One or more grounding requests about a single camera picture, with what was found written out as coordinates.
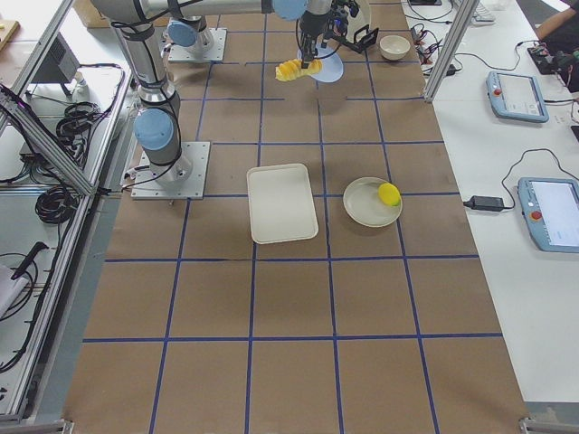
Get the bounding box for black dish rack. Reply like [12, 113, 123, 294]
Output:
[333, 25, 379, 53]

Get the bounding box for cream plate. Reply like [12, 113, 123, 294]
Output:
[346, 0, 372, 42]

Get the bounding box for white rectangular tray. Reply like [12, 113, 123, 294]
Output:
[247, 163, 318, 244]

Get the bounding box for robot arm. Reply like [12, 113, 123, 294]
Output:
[92, 1, 333, 111]
[167, 1, 376, 67]

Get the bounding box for cream bowl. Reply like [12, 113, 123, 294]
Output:
[379, 34, 411, 61]

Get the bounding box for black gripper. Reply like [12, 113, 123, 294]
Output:
[323, 0, 360, 48]
[299, 11, 328, 70]

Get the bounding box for black power brick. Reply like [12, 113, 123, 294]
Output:
[469, 195, 505, 212]

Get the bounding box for blue plate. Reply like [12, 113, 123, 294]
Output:
[310, 44, 344, 83]

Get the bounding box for aluminium frame post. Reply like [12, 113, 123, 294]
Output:
[423, 0, 479, 103]

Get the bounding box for coiled black cables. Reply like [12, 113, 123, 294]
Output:
[34, 184, 79, 226]

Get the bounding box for white round plate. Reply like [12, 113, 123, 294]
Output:
[343, 177, 403, 228]

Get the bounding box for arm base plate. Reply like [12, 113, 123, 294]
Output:
[168, 22, 227, 63]
[130, 142, 210, 200]

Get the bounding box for yellow lemon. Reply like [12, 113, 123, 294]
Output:
[377, 183, 402, 207]

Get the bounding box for teach pendant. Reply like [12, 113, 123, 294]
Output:
[517, 177, 578, 253]
[486, 71, 549, 123]

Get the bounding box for striped orange bread roll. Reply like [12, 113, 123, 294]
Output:
[275, 59, 323, 82]

